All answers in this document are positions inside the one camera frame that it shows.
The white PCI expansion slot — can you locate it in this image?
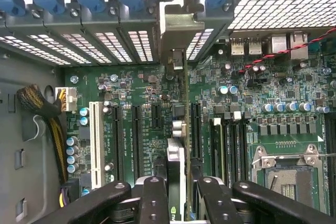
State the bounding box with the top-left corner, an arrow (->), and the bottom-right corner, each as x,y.
88,100 -> 103,189

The black power connector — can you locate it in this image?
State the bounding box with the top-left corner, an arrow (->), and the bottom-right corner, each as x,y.
59,178 -> 81,209

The red black twisted wire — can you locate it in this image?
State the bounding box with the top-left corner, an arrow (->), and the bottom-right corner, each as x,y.
237,26 -> 336,74

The black open PC case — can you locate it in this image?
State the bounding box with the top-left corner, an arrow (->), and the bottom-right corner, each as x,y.
0,0 -> 336,224

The CPU socket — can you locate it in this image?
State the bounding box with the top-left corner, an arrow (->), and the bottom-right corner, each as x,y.
249,144 -> 330,218

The thin metal locking lever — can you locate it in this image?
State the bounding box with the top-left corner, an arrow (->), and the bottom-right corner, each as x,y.
313,152 -> 336,159

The black RAM slot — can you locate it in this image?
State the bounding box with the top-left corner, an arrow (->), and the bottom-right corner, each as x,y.
233,111 -> 244,183
225,112 -> 235,186

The braided yellow black cable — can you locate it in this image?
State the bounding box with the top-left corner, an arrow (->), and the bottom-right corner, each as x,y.
16,83 -> 69,186

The long black expansion slot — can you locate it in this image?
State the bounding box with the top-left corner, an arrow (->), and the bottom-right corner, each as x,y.
112,104 -> 124,183
191,102 -> 203,173
132,104 -> 144,180

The black installed RAM stick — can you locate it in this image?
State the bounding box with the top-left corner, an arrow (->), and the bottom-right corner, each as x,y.
209,117 -> 226,184

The silver ethernet port block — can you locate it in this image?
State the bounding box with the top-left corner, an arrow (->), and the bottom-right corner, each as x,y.
290,31 -> 309,61

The green motherboard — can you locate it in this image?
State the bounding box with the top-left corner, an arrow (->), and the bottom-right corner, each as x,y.
61,31 -> 336,224

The silver display port block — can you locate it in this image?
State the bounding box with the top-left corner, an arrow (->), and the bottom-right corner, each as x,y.
270,34 -> 290,55

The silver USB port block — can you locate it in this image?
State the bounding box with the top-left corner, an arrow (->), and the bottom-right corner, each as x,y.
248,37 -> 264,56
230,37 -> 248,56

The white power connector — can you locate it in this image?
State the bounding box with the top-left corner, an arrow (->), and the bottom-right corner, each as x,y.
54,86 -> 78,114

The short black expansion slot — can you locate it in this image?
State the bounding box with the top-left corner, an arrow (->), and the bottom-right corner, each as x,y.
151,103 -> 162,131

